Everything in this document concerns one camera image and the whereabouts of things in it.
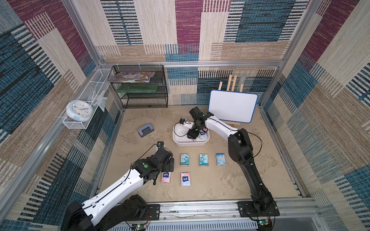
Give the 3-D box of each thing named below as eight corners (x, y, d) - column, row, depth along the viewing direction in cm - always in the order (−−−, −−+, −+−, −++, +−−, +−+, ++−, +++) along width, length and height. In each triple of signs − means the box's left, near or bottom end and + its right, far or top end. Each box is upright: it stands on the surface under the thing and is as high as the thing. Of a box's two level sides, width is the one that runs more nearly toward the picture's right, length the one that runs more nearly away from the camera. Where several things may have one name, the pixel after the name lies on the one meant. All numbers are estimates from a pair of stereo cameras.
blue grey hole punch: (141, 137, 104) (139, 134, 101) (138, 132, 107) (136, 129, 104) (154, 130, 108) (153, 127, 105) (151, 126, 111) (150, 123, 108)
